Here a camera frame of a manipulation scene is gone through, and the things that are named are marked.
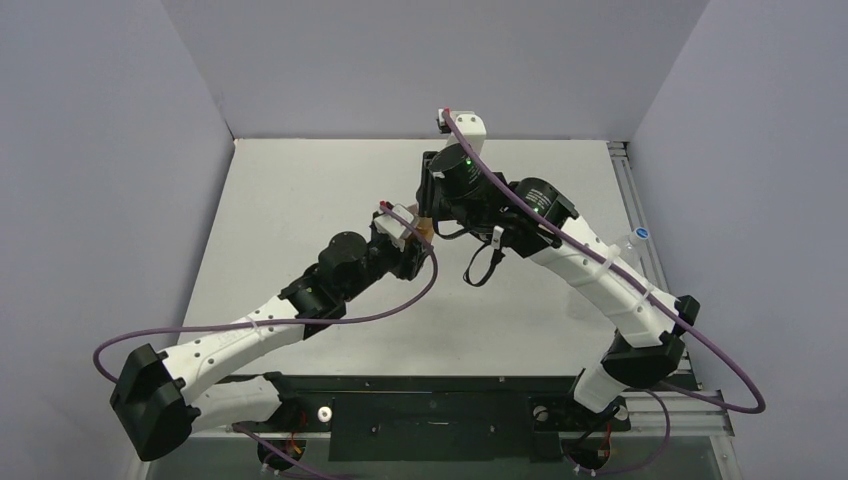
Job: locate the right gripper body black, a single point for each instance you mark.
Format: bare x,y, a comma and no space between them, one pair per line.
427,192

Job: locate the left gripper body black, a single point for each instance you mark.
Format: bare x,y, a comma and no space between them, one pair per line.
382,258

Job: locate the tea bottle red label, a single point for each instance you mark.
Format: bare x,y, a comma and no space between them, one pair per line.
424,225

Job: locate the clear plastic bottle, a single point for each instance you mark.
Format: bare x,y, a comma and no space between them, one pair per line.
632,248

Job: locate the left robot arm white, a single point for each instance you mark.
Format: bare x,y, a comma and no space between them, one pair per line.
161,397

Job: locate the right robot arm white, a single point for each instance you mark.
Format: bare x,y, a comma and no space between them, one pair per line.
536,221

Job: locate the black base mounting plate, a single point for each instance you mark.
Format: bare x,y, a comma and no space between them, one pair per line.
413,419

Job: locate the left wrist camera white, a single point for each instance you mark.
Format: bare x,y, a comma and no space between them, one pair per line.
387,222

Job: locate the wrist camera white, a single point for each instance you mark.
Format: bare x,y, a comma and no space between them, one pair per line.
466,132
387,222

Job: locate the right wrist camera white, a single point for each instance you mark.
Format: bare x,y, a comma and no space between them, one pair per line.
466,132

